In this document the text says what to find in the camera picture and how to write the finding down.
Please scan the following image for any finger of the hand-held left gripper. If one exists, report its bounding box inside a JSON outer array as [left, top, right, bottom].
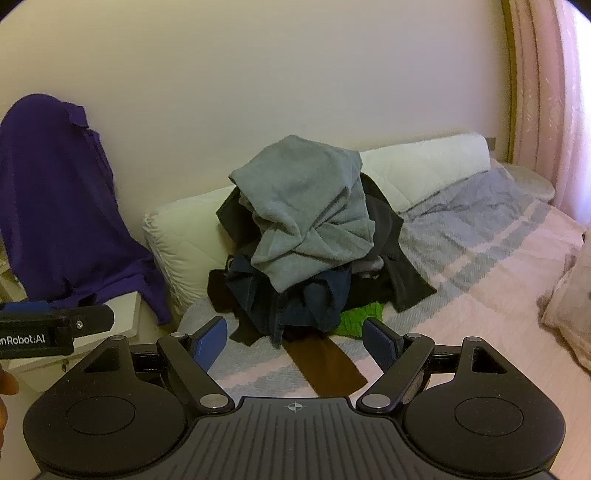
[[48, 304, 115, 334], [0, 300, 51, 315]]

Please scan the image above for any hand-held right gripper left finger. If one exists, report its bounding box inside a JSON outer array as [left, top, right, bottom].
[[83, 316, 234, 414]]

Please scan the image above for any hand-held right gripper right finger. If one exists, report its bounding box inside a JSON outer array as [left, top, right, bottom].
[[355, 318, 509, 414]]

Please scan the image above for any grey sweatshirt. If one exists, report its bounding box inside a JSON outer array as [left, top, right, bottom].
[[229, 135, 376, 292]]

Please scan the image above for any person's left hand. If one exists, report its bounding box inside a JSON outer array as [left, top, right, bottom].
[[0, 369, 20, 453]]

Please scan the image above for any bright green garment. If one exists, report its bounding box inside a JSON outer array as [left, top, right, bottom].
[[332, 302, 386, 337]]

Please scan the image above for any white bedside cabinet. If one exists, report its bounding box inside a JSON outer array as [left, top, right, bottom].
[[0, 291, 144, 393]]

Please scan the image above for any black garment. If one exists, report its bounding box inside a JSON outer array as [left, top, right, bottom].
[[207, 187, 278, 346]]

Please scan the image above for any brown garment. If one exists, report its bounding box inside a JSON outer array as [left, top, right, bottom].
[[281, 335, 369, 398]]

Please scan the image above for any dark grey garment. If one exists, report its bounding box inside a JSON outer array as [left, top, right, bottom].
[[346, 173, 437, 312]]

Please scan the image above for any light grey garment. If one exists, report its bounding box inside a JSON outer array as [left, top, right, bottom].
[[353, 256, 385, 281]]

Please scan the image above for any navy blue garment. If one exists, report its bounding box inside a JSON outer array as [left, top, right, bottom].
[[226, 256, 354, 349]]

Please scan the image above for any white quilted pillow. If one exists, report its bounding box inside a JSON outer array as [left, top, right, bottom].
[[360, 134, 492, 213], [142, 187, 236, 319]]

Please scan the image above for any purple polo shirt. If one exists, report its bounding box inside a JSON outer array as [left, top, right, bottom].
[[0, 93, 174, 326]]

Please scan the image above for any folded beige garment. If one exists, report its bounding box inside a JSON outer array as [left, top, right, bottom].
[[538, 231, 591, 361]]

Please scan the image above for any pink curtain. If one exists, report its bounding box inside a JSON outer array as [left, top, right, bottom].
[[503, 0, 591, 232]]

